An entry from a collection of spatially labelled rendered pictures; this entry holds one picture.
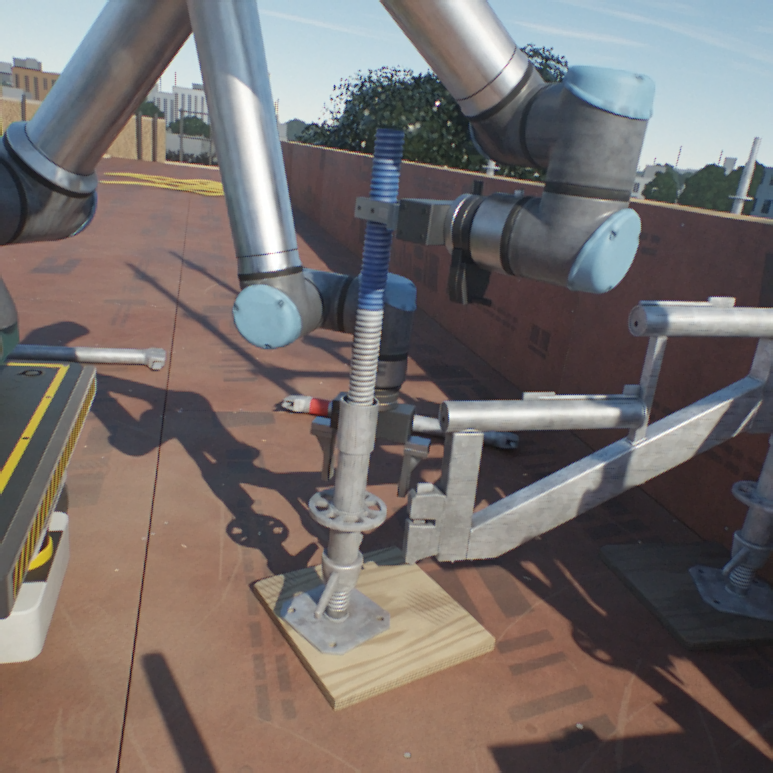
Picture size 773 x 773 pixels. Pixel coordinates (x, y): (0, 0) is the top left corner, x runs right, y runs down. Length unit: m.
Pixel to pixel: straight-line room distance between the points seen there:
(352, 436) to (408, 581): 0.39
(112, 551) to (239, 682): 0.42
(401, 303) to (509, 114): 0.33
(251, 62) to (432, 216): 0.31
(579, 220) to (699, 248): 1.09
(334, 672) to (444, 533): 0.27
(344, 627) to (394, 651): 0.09
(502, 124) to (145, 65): 0.58
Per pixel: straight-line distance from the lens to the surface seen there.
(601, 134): 0.75
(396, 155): 0.94
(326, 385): 2.30
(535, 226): 0.77
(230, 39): 0.97
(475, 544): 1.17
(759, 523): 1.48
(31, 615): 1.07
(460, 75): 0.83
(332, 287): 1.06
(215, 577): 1.32
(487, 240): 0.80
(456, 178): 3.34
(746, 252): 1.71
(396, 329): 1.04
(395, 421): 1.10
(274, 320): 0.94
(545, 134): 0.79
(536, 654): 1.25
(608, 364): 2.07
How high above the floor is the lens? 0.75
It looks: 20 degrees down
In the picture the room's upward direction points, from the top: 7 degrees clockwise
